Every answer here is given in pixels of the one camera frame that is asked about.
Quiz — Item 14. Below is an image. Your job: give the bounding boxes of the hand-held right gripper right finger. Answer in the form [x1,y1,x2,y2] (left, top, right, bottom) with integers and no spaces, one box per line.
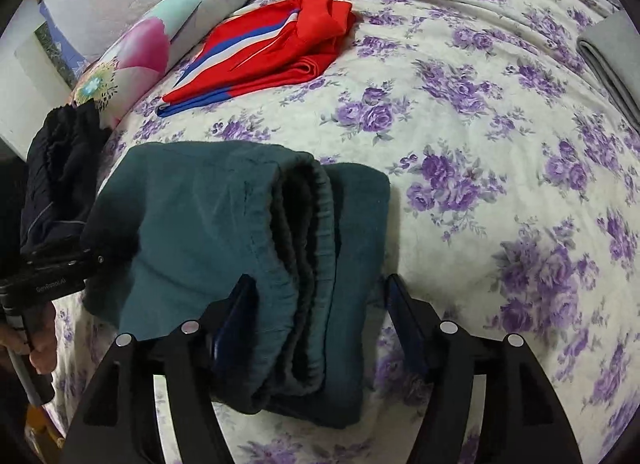
[384,274,583,464]

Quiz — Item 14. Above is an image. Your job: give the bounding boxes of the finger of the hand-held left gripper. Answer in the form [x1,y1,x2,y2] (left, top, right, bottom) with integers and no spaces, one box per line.
[20,251,107,273]

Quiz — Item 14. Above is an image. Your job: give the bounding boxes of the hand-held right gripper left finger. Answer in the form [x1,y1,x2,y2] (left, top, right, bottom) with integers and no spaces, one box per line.
[59,273,258,464]

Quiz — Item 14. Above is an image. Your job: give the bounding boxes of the teal pants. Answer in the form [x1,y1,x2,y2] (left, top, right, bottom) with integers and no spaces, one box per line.
[80,140,392,431]

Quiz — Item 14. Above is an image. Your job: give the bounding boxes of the black pants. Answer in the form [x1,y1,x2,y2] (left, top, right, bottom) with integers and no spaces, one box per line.
[19,100,113,265]

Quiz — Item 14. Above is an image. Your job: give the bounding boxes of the red striped pants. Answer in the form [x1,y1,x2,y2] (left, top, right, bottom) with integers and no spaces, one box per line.
[156,0,357,118]

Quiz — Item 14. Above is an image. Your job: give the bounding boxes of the grey pants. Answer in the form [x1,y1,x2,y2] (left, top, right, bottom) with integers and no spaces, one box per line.
[575,8,640,131]

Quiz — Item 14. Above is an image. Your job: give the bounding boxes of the person's left hand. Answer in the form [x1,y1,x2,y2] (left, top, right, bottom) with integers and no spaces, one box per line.
[0,301,58,376]

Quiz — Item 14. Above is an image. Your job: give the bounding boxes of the white rod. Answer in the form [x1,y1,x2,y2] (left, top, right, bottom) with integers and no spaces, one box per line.
[5,344,45,409]

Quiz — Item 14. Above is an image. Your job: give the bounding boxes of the yellow wooden object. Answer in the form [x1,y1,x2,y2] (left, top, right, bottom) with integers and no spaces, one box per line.
[24,403,67,464]

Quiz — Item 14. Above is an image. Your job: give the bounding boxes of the white furniture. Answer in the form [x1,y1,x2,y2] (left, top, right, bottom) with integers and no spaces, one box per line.
[0,34,76,161]

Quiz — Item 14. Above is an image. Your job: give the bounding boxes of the purple floral bed sheet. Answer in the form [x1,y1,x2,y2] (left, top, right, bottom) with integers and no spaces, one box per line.
[47,0,640,464]

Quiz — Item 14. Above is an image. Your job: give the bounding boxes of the floral pillow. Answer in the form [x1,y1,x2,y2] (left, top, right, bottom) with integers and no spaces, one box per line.
[69,0,252,129]

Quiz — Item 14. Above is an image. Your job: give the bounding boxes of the wall poster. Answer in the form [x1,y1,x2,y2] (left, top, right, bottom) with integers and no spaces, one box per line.
[34,0,77,91]

